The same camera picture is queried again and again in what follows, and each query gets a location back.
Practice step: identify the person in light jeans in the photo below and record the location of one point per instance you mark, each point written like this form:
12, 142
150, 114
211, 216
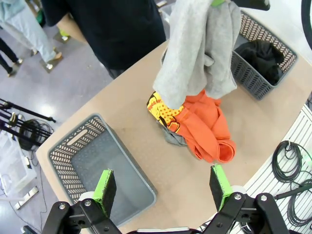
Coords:
29, 31

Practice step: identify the person in black t-shirt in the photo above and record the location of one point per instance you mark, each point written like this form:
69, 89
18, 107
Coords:
109, 31

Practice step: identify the light grey garment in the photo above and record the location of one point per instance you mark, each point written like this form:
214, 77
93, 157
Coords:
195, 48

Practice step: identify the black garment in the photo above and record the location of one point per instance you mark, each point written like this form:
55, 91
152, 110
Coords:
263, 61

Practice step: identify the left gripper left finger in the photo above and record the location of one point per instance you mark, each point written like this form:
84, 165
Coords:
104, 192

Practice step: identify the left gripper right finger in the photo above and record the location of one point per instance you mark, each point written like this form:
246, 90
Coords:
220, 187

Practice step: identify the black camera tripod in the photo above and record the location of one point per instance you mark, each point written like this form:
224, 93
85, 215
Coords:
24, 126

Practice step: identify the grey plastic lattice basket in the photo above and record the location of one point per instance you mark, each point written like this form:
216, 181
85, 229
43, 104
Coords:
248, 78
109, 165

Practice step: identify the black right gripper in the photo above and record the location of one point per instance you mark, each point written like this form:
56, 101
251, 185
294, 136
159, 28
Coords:
253, 3

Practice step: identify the orange garment yellow print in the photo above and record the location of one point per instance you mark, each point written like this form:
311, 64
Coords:
204, 129

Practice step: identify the dark grey garment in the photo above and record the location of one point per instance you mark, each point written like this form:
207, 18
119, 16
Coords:
174, 140

